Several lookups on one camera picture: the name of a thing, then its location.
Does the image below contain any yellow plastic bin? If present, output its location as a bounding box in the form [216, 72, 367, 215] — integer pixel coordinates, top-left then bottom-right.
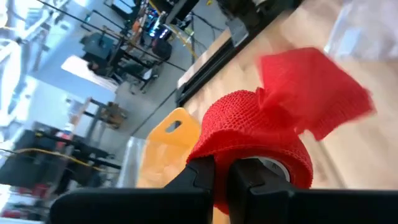
[136, 106, 203, 189]

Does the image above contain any grey metal mounting plate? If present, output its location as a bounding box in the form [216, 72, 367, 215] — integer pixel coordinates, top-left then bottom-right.
[226, 17, 250, 48]

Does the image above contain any seated person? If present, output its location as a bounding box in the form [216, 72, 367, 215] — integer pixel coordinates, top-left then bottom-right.
[86, 60, 109, 77]

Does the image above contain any yellow hanging cable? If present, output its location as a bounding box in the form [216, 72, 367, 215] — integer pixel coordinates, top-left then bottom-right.
[12, 147, 107, 174]

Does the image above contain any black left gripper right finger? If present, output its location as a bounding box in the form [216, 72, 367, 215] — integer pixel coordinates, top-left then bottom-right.
[228, 157, 398, 224]

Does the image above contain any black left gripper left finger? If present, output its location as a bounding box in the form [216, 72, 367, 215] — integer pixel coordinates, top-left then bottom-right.
[49, 154, 216, 224]

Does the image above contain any wooden workbench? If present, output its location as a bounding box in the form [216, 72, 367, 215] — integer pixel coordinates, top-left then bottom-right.
[70, 96, 128, 141]

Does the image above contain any black aluminium table frame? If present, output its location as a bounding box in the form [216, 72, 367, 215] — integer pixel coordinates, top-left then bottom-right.
[175, 0, 304, 107]

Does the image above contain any black cabinet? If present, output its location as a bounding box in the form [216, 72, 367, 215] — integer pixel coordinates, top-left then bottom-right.
[0, 129, 122, 191]

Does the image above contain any black monitor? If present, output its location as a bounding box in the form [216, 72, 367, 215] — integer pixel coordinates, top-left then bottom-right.
[80, 32, 116, 63]

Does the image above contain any red bandage strip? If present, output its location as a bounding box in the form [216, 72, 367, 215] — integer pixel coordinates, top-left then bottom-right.
[185, 46, 376, 215]

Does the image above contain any cardboard box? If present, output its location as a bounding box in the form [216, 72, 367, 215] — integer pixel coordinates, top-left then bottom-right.
[99, 101, 129, 130]

